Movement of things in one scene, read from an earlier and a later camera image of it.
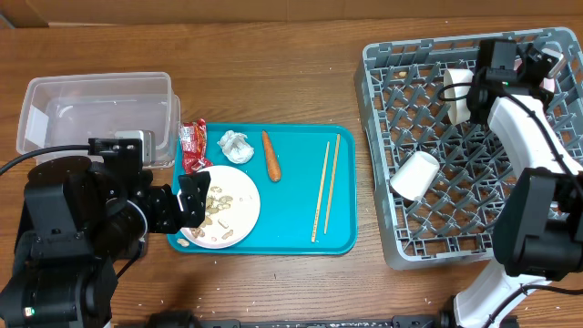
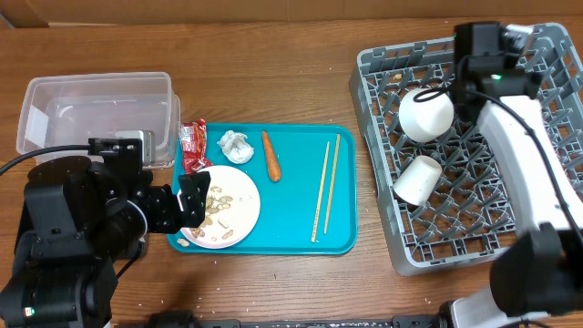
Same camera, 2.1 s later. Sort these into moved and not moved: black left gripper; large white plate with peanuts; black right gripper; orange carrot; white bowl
Moved: black right gripper; white bowl
Not moved: orange carrot; black left gripper; large white plate with peanuts
